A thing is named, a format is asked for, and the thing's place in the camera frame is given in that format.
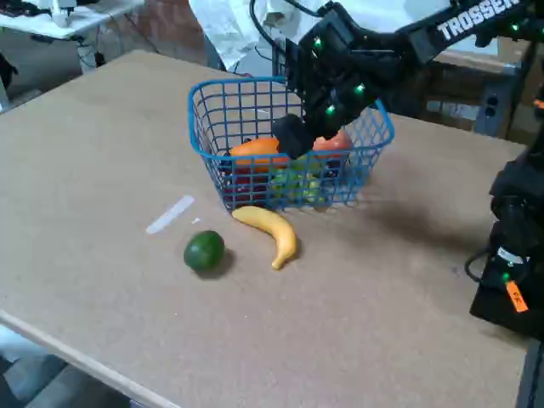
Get round green toy fruit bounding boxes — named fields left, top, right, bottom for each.
left=183, top=229, right=226, bottom=272

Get orange toy fruit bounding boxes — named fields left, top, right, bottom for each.
left=230, top=137, right=291, bottom=173

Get dark red toy fruit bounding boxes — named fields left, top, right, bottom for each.
left=221, top=166, right=269, bottom=204

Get red toy pomegranate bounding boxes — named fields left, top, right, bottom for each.
left=313, top=130, right=353, bottom=159

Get green toy grapes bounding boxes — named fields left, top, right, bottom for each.
left=269, top=159, right=331, bottom=205

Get black chair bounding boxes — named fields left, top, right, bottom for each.
left=274, top=37, right=301, bottom=80

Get yellow toy banana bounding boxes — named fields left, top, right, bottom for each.
left=231, top=205, right=298, bottom=271

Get long white tape strip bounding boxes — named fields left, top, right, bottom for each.
left=145, top=195, right=196, bottom=235

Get black power outlet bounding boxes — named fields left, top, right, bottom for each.
left=484, top=93, right=500, bottom=121

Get white desk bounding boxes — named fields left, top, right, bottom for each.
left=0, top=0, right=146, bottom=42

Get white device on desk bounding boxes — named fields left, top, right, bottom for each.
left=45, top=0, right=78, bottom=27

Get small black camera box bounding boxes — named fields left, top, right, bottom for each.
left=297, top=2, right=359, bottom=60

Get blue wire basket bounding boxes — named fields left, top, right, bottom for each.
left=188, top=76, right=395, bottom=213

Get looped black camera cable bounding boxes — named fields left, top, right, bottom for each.
left=248, top=0, right=324, bottom=48

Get black cable at arm base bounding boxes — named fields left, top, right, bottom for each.
left=464, top=247, right=499, bottom=286

